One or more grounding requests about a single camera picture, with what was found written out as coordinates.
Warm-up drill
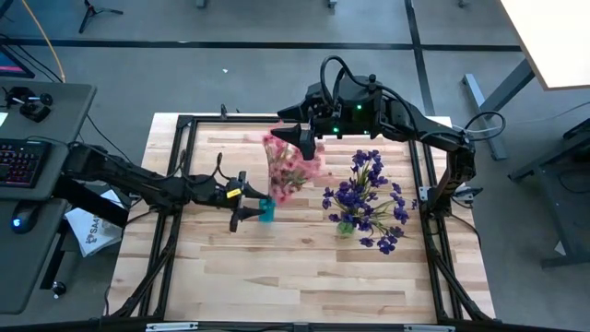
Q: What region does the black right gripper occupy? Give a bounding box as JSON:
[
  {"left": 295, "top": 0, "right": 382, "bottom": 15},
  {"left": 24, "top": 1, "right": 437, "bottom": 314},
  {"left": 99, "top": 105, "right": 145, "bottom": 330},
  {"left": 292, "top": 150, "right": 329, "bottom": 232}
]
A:
[{"left": 270, "top": 81, "right": 345, "bottom": 161}]

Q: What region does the light wooden desk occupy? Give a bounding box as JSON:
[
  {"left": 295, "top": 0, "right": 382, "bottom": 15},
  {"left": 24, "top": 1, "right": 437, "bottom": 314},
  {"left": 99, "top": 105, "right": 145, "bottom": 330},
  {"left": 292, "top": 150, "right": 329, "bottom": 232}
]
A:
[{"left": 462, "top": 0, "right": 590, "bottom": 161}]

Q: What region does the black tripod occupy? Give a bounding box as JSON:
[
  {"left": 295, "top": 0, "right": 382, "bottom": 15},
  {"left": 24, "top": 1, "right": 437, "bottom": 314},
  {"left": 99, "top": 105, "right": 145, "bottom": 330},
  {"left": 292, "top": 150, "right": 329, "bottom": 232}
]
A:
[{"left": 77, "top": 0, "right": 124, "bottom": 34}]

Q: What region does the purple artificial flower bunch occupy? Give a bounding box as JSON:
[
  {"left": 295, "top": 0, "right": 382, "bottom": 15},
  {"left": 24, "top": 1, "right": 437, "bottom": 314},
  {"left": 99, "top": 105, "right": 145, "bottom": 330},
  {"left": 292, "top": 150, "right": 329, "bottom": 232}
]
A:
[
  {"left": 349, "top": 148, "right": 391, "bottom": 190},
  {"left": 321, "top": 180, "right": 419, "bottom": 255}
]

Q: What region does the computer monitor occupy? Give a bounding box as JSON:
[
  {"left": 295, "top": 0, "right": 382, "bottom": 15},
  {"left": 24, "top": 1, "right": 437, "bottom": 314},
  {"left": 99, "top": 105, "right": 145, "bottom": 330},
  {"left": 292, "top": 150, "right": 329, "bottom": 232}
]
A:
[{"left": 0, "top": 45, "right": 36, "bottom": 79}]

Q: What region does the blue textured glass vase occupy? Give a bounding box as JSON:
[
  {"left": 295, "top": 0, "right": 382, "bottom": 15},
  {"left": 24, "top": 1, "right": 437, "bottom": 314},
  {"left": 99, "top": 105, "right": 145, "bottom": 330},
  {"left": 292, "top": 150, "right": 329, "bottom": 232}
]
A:
[{"left": 257, "top": 196, "right": 277, "bottom": 224}]

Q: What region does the black computer mouse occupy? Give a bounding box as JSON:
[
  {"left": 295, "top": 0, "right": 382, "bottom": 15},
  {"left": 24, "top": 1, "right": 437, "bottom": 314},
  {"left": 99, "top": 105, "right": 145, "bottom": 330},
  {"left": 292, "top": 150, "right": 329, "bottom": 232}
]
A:
[{"left": 9, "top": 202, "right": 41, "bottom": 235}]

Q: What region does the black clamp device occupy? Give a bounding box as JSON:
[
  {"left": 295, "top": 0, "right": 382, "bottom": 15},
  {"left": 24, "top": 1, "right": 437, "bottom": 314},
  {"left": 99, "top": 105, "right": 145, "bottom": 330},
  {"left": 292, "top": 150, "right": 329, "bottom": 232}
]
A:
[{"left": 3, "top": 85, "right": 54, "bottom": 124}]

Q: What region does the yellow cable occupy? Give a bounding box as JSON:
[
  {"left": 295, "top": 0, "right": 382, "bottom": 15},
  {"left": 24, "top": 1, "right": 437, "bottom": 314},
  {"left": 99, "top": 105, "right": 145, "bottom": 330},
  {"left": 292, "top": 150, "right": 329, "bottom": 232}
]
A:
[{"left": 20, "top": 0, "right": 66, "bottom": 84}]

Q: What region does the black metal rig frame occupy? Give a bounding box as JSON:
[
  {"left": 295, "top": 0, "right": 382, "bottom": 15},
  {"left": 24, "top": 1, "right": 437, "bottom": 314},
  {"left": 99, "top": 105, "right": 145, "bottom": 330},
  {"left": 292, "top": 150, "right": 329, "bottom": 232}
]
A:
[{"left": 0, "top": 113, "right": 590, "bottom": 332}]

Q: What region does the brown desk with dark frame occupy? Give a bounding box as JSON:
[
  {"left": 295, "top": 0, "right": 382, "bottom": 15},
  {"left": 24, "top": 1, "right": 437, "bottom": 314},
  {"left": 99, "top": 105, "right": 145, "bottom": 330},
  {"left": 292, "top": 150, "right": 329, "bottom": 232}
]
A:
[{"left": 508, "top": 117, "right": 590, "bottom": 269}]

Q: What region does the backlit black keyboard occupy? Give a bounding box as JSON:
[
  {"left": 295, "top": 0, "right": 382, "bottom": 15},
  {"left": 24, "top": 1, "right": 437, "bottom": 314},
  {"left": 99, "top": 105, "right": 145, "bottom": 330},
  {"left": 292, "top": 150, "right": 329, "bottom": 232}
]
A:
[{"left": 0, "top": 137, "right": 53, "bottom": 189}]

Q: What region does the grey side desk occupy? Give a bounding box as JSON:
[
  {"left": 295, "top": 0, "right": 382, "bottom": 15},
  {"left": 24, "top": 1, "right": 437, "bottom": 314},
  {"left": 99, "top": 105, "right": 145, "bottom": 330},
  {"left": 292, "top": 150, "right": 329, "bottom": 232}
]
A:
[{"left": 0, "top": 80, "right": 98, "bottom": 315}]

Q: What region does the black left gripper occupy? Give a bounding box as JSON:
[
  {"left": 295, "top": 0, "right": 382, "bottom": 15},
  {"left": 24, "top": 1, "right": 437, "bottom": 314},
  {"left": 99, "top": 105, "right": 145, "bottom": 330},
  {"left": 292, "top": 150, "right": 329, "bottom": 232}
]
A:
[{"left": 188, "top": 170, "right": 272, "bottom": 234}]

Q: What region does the white printed paper bag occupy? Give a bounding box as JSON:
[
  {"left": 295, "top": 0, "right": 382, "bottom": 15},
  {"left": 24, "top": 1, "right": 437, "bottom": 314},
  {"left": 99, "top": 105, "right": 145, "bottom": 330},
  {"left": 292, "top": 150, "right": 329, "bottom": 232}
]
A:
[{"left": 64, "top": 188, "right": 126, "bottom": 258}]

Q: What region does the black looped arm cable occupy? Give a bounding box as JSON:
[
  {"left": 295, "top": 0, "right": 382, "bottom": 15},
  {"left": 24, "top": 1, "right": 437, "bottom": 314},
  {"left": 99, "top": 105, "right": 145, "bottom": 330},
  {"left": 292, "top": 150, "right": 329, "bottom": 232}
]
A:
[
  {"left": 319, "top": 54, "right": 357, "bottom": 105},
  {"left": 463, "top": 110, "right": 507, "bottom": 142}
]

